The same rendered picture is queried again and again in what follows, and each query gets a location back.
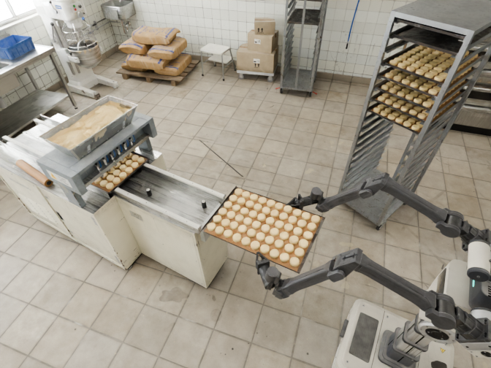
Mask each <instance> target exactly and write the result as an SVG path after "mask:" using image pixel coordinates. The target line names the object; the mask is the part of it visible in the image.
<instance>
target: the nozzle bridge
mask: <svg viewBox="0 0 491 368"><path fill-rule="evenodd" d="M132 135H134V137H133V136H132ZM157 135H158V134H157V131H156V127H155V123H154V120H153V117H151V116H148V115H144V114H142V113H139V112H135V113H134V117H133V119H132V122H131V123H130V124H129V125H128V126H127V127H125V128H124V129H122V130H121V131H119V132H118V133H117V134H115V135H114V136H113V137H111V138H109V139H108V140H107V141H106V142H104V143H103V144H101V145H100V146H98V147H97V148H96V149H94V150H93V151H91V152H90V153H89V154H88V155H86V156H84V157H83V158H82V159H80V160H77V159H76V158H73V157H71V156H68V155H67V154H64V153H62V152H61V151H59V150H58V149H56V148H55V149H53V150H51V151H50V152H49V153H47V154H45V155H44V156H43V157H41V158H39V159H38V160H36V162H37V163H38V164H39V166H40V168H41V169H42V171H43V172H44V173H45V175H46V177H47V178H48V179H49V180H52V181H53V182H55V183H58V184H59V186H60V187H61V189H62V191H63V192H64V194H65V195H66V197H67V198H68V200H69V201H70V202H71V203H73V204H74V205H76V206H78V207H80V208H83V207H84V206H86V203H85V202H84V200H83V198H82V195H84V194H85V193H86V192H88V190H87V187H88V186H89V185H90V184H92V183H93V182H94V181H95V180H97V179H98V178H99V177H101V176H102V175H103V174H104V173H105V172H106V171H108V170H109V169H111V168H112V167H113V166H115V165H116V164H117V163H118V162H119V161H120V160H122V159H123V158H124V157H126V156H127V155H128V154H130V152H132V151H133V150H134V149H135V148H137V147H138V148H141V149H143V150H147V151H148V152H150V151H151V150H152V149H153V148H152V146H151V141H150V139H149V137H152V138H154V137H155V136H157ZM130 137H131V139H132V141H134V138H135V142H133V143H134V144H133V145H130V142H129V138H130ZM126 140H128V143H129V146H128V143H127V141H126ZM123 142H125V143H126V146H128V147H127V150H124V148H123ZM120 145H121V146H120ZM117 147H118V148H119V150H120V151H121V147H122V152H121V154H120V155H118V153H117V151H116V148H117ZM113 150H114V151H115V154H114V152H113ZM110 152H111V153H112V154H113V156H115V157H114V160H111V157H110V155H109V153H110ZM106 155H107V156H106ZM103 157H104V158H105V159H106V161H107V157H108V159H109V162H108V163H107V166H105V165H104V163H103V160H102V158H103ZM99 161H100V163H101V165H102V168H100V169H101V170H100V171H97V169H96V167H95V163H98V165H99V166H100V163H99Z"/></svg>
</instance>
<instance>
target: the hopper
mask: <svg viewBox="0 0 491 368"><path fill-rule="evenodd" d="M109 103H114V104H117V105H119V106H120V107H122V108H126V109H129V111H127V112H125V113H124V114H122V115H121V116H120V117H118V118H117V119H115V120H114V121H113V122H111V123H109V124H108V125H106V126H105V127H104V128H102V129H100V130H99V131H97V132H96V133H95V134H93V135H91V136H90V137H89V138H87V139H86V140H84V141H83V142H81V143H80V144H79V145H77V146H75V147H74V148H72V149H71V150H70V149H68V148H65V147H63V146H60V145H58V144H56V143H54V142H51V141H52V140H53V139H55V138H56V137H57V136H59V135H61V134H64V133H65V132H66V130H67V129H69V128H71V127H72V126H73V125H75V124H76V123H77V122H81V121H83V120H85V119H87V118H88V116H90V115H92V114H93V113H94V112H95V111H97V110H98V109H99V108H100V107H101V106H104V105H106V104H109ZM137 105H138V104H134V103H131V102H129V101H125V100H123V99H118V98H115V97H113V96H109V95H107V96H105V97H104V98H102V99H100V100H98V101H97V102H95V103H93V104H92V105H90V106H89V107H86V108H85V109H84V110H82V111H80V112H79V113H77V114H75V115H73V116H72V117H70V118H68V119H67V120H65V121H63V122H62V123H60V124H58V125H57V126H55V127H53V128H52V129H50V130H48V131H46V132H45V133H44V134H41V135H40V136H39V138H41V139H43V140H44V141H46V142H47V143H49V144H50V145H52V146H53V147H55V148H56V149H58V150H59V151H61V152H62V153H64V154H67V155H68V156H71V157H73V158H76V159H77V160H80V159H82V158H83V157H84V156H86V155H88V154H89V153H90V152H91V151H93V150H94V149H96V148H97V147H98V146H100V145H101V144H103V143H104V142H106V141H107V140H108V139H109V138H111V137H113V136H114V135H115V134H117V133H118V132H119V131H121V130H122V129H124V128H125V127H127V126H128V125H129V124H130V123H131V122H132V119H133V117H134V113H135V111H136V109H137Z"/></svg>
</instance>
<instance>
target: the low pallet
mask: <svg viewBox="0 0 491 368"><path fill-rule="evenodd" d="M199 62H200V61H198V60H191V63H190V64H189V65H188V66H187V67H186V68H185V69H184V70H183V72H182V73H181V74H180V75H177V76H169V75H162V74H158V73H156V72H154V70H152V69H148V70H147V71H146V72H137V71H132V70H128V69H125V68H122V69H119V70H118V71H117V72H116V73H117V74H122V76H123V79H124V80H128V79H129V78H130V77H131V76H138V77H145V79H146V81H147V83H152V82H153V81H154V80H155V79H160V80H171V85H172V86H176V85H177V84H178V83H179V82H181V81H182V80H183V79H184V78H185V77H186V76H187V75H188V73H190V72H191V70H192V69H193V68H194V67H195V66H196V65H197V64H198V63H199Z"/></svg>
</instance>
